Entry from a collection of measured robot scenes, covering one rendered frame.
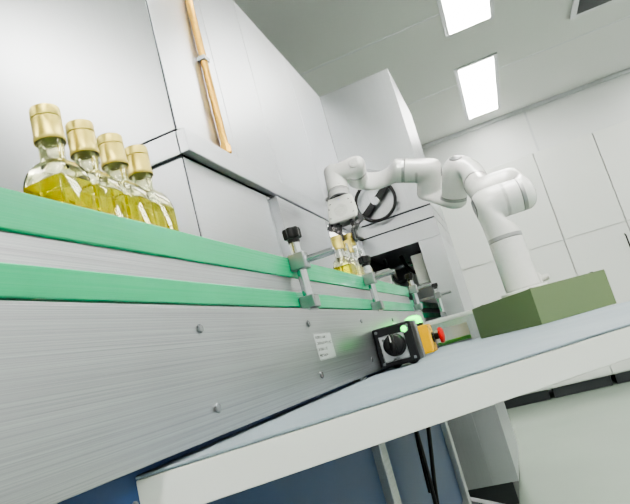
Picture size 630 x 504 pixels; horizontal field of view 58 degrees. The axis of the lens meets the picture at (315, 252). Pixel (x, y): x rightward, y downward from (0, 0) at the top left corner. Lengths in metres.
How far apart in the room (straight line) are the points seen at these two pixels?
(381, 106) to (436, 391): 2.50
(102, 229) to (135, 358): 0.12
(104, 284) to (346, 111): 2.60
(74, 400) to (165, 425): 0.10
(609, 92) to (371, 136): 3.78
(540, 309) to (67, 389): 1.25
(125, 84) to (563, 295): 1.20
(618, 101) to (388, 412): 5.92
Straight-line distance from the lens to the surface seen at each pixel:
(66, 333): 0.42
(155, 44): 1.50
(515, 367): 0.60
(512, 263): 1.63
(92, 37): 1.63
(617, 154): 5.72
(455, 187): 1.94
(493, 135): 6.20
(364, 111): 2.99
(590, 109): 6.29
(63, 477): 0.40
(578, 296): 1.59
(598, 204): 5.61
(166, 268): 0.58
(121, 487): 0.46
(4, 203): 0.44
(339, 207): 1.96
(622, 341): 0.70
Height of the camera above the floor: 0.79
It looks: 11 degrees up
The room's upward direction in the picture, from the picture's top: 15 degrees counter-clockwise
